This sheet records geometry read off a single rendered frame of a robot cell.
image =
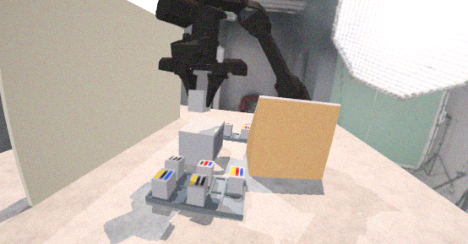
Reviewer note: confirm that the beige flat panel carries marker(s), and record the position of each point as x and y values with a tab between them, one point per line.
80	84

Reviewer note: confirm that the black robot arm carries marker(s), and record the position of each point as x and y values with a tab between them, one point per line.
206	15

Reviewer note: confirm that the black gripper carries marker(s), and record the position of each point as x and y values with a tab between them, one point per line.
218	69

